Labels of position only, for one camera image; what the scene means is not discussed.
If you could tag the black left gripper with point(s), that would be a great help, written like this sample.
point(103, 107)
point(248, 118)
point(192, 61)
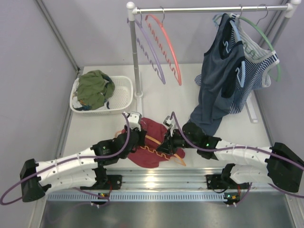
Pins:
point(141, 134)

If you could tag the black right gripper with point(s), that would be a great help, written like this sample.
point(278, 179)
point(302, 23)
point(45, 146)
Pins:
point(168, 145)

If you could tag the red tank top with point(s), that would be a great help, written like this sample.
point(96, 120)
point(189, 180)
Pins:
point(154, 137)

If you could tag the orange hanger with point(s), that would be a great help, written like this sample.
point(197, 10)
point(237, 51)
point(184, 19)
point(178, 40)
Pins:
point(152, 140)

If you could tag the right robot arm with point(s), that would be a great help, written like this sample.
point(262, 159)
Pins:
point(277, 165)

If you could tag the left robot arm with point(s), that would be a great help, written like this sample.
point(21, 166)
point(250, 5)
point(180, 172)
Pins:
point(85, 169)

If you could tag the pink hanger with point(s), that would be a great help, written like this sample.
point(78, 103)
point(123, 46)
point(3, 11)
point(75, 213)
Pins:
point(172, 62)

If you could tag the dark blue tank top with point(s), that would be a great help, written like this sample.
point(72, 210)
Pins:
point(218, 79)

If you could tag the blue white striped tank top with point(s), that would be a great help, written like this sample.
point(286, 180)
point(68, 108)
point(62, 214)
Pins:
point(249, 77)

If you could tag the purple hanger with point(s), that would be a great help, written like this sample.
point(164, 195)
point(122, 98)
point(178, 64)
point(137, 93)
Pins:
point(155, 64)

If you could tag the green hanger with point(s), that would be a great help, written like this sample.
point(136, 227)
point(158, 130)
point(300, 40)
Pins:
point(253, 52)

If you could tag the white perforated laundry basket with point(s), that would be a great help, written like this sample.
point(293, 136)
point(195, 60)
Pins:
point(118, 103)

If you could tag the white rack base foot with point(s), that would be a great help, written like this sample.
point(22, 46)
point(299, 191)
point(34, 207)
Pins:
point(139, 102)

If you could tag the green garment in basket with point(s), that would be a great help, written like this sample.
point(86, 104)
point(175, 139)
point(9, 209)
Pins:
point(93, 91)

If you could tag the right rack base foot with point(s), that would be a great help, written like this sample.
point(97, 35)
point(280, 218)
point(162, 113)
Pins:
point(251, 111)

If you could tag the left rack upright pole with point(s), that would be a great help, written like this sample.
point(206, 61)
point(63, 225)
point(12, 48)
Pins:
point(131, 17)

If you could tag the rack upright pole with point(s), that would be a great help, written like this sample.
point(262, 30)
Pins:
point(280, 20)
point(131, 17)

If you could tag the right rack upright pole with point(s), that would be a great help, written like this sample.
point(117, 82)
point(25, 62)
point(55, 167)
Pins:
point(280, 20)

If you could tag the silver clothes rack rod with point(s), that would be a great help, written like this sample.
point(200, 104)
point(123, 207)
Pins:
point(210, 9)

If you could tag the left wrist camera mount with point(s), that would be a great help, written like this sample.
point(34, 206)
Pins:
point(134, 120)

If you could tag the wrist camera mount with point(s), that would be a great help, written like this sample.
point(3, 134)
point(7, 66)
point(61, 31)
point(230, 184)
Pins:
point(170, 122)
point(134, 120)

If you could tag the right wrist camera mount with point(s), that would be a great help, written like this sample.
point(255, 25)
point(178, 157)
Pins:
point(170, 122)

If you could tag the aluminium table edge rail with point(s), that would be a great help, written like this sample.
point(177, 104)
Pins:
point(143, 179)

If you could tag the light blue slotted cable duct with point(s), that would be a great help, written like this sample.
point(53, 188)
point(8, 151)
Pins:
point(124, 196)

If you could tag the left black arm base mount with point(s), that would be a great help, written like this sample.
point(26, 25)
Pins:
point(111, 182)

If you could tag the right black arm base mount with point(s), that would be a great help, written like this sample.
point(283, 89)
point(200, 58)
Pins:
point(215, 183)

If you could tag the grey corner wall frame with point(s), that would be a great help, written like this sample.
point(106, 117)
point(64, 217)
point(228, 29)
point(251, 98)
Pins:
point(56, 32)

